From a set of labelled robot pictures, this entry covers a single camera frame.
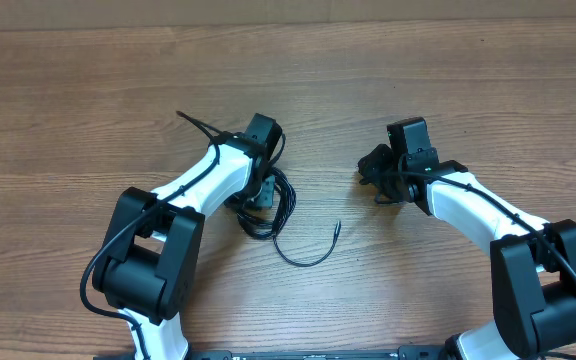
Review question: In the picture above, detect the black USB cable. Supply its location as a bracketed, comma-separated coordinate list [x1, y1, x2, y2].
[225, 167, 343, 268]

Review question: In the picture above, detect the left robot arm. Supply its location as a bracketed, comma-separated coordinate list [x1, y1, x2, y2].
[81, 114, 285, 359]

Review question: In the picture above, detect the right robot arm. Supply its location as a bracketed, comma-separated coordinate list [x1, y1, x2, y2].
[358, 117, 576, 359]

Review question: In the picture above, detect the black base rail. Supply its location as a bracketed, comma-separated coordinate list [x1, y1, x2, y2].
[92, 344, 449, 360]

